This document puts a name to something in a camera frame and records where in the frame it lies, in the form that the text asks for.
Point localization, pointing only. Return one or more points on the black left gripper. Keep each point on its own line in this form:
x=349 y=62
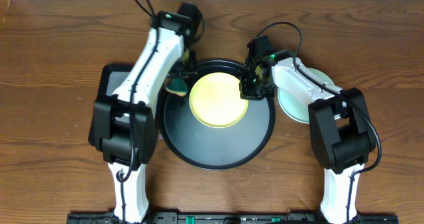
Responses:
x=192 y=71

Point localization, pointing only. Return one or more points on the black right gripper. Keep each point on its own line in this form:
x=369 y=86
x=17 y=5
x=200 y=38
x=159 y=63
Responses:
x=246 y=93

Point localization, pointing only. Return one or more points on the yellow plate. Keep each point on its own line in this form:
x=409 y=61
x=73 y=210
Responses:
x=215 y=100

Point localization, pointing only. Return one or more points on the mint green plate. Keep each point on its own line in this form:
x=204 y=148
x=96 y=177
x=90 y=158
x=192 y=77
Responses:
x=321 y=75
x=292 y=107

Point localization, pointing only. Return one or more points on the green yellow sponge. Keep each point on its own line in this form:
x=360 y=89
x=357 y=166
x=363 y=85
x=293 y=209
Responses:
x=177 y=86

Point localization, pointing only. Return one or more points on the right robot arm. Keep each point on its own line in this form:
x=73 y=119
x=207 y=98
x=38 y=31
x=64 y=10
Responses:
x=342 y=134

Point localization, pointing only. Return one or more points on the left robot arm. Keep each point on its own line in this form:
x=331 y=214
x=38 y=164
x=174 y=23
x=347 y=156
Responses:
x=123 y=126

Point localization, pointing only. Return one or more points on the round black tray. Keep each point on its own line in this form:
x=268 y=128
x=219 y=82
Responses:
x=214 y=148

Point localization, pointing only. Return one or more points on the black rectangular sponge tray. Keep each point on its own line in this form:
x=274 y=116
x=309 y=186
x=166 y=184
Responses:
x=112 y=76

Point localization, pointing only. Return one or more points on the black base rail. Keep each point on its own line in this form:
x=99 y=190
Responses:
x=195 y=218

